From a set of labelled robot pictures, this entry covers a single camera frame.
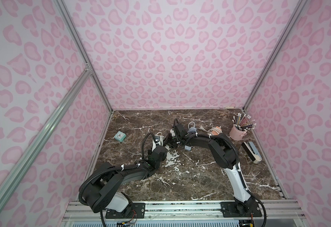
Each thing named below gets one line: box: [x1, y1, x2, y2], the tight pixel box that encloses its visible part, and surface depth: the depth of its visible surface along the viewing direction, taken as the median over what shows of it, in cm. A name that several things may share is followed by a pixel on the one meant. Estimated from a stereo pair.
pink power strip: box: [211, 125, 223, 136], surface depth 100 cm
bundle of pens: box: [232, 112, 257, 131], surface depth 97 cm
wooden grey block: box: [241, 141, 262, 164], surface depth 93 cm
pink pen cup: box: [229, 124, 248, 141], surface depth 97 cm
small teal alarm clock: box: [113, 130, 127, 142], surface depth 103 cm
